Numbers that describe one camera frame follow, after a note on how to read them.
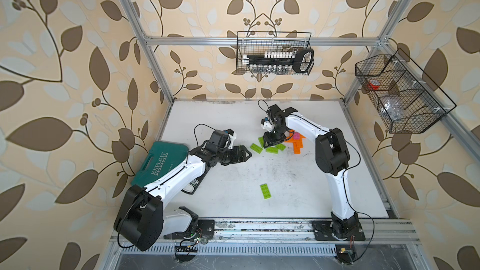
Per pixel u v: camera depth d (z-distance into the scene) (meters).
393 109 0.70
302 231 0.75
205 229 0.74
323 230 0.74
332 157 0.57
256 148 0.99
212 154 0.62
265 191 0.85
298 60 0.85
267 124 0.93
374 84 0.81
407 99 0.72
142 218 0.41
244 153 0.75
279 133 0.85
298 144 0.99
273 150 0.99
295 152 0.97
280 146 0.99
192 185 0.85
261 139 0.93
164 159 0.89
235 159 0.72
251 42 0.91
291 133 0.82
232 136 0.78
